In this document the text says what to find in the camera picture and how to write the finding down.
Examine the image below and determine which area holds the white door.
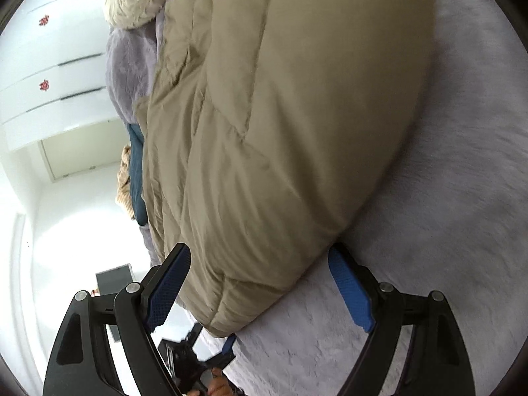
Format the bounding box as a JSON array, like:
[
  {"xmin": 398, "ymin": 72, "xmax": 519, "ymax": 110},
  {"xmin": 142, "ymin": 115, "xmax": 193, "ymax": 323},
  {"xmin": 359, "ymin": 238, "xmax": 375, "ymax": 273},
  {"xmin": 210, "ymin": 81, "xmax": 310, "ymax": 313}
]
[{"xmin": 39, "ymin": 119, "xmax": 139, "ymax": 182}]

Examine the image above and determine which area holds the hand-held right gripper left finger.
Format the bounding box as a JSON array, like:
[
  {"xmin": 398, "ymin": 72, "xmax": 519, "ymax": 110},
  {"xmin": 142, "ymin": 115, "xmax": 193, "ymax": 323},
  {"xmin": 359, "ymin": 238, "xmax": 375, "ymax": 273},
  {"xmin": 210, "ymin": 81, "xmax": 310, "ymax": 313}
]
[{"xmin": 42, "ymin": 243, "xmax": 192, "ymax": 396}]

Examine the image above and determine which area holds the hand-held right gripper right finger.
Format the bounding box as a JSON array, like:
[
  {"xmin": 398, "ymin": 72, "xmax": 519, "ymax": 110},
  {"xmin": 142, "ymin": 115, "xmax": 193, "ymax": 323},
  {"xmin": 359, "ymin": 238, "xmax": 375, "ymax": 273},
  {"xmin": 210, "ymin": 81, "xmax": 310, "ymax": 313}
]
[{"xmin": 327, "ymin": 243, "xmax": 476, "ymax": 396}]

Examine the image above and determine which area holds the person's left hand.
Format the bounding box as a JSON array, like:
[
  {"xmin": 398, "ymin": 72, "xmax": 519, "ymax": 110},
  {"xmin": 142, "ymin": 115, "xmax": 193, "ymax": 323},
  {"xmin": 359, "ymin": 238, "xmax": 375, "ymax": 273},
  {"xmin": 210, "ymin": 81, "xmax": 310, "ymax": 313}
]
[{"xmin": 206, "ymin": 368, "xmax": 235, "ymax": 396}]

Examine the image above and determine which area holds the teal blue garment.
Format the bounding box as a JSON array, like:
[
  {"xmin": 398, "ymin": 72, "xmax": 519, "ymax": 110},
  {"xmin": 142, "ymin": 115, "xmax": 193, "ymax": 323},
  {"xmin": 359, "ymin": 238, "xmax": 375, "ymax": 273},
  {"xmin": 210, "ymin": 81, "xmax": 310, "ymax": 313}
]
[{"xmin": 126, "ymin": 123, "xmax": 150, "ymax": 227}]

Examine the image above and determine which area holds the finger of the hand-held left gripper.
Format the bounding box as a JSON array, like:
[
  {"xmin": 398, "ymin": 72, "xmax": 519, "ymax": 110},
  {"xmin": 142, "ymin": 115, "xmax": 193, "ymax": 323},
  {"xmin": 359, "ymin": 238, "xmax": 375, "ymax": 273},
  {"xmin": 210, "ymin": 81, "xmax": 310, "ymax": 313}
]
[{"xmin": 206, "ymin": 333, "xmax": 239, "ymax": 371}]

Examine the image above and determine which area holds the tan striped garment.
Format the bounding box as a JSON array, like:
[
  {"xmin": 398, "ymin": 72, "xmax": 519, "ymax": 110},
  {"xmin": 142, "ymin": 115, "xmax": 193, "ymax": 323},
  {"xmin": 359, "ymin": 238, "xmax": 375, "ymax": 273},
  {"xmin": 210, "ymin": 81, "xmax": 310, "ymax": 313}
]
[{"xmin": 115, "ymin": 144, "xmax": 136, "ymax": 220}]

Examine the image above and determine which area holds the dark rectangular box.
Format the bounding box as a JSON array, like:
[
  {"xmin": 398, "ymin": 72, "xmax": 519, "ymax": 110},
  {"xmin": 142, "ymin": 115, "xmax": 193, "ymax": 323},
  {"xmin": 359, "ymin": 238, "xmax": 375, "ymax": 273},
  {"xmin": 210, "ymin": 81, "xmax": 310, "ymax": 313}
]
[{"xmin": 96, "ymin": 263, "xmax": 135, "ymax": 297}]

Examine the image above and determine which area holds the lavender fleece blanket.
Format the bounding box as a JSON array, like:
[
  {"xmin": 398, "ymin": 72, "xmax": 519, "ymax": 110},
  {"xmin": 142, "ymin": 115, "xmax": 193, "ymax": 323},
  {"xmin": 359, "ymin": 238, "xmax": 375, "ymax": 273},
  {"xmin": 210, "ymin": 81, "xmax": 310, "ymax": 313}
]
[{"xmin": 104, "ymin": 0, "xmax": 528, "ymax": 396}]

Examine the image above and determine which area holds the white wardrobe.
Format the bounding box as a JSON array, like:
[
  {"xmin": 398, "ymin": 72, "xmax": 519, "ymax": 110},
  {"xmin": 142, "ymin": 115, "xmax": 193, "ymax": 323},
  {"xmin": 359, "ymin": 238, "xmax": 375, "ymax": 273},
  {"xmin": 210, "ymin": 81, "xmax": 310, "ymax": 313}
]
[{"xmin": 0, "ymin": 0, "xmax": 126, "ymax": 153}]

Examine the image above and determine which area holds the beige puffer jacket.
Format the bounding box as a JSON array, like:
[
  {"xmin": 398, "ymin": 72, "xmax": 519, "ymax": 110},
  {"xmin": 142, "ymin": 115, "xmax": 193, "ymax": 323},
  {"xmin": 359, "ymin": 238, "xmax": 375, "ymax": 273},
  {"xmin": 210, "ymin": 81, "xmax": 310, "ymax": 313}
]
[{"xmin": 134, "ymin": 0, "xmax": 439, "ymax": 339}]

